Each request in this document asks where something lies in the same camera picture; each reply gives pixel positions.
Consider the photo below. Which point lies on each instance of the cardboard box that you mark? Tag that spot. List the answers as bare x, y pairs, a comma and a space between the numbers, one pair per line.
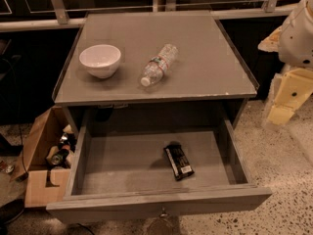
43, 186

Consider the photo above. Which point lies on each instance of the white ceramic bowl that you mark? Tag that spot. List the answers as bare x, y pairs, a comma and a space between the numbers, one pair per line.
101, 60

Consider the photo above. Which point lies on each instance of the metal railing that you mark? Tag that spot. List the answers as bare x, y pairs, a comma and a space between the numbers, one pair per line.
21, 15

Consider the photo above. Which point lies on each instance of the drawer pull handle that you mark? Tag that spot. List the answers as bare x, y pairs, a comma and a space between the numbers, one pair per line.
161, 225

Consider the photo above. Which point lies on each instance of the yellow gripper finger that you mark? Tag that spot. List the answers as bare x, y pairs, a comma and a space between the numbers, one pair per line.
271, 42
295, 88

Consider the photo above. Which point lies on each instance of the clear plastic water bottle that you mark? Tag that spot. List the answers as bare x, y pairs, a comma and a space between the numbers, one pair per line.
157, 67

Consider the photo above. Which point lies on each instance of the cans in cardboard box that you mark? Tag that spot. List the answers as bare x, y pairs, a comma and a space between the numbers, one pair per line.
62, 153

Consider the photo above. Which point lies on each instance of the black chocolate bar wrapper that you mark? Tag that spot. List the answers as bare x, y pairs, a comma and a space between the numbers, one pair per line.
179, 162

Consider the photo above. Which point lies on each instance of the open grey top drawer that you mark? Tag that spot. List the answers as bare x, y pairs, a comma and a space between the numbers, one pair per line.
120, 170

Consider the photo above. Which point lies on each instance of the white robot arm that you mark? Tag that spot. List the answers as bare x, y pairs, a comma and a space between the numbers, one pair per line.
293, 41

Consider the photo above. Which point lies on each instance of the grey cabinet counter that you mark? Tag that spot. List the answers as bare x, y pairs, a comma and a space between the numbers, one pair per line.
208, 66

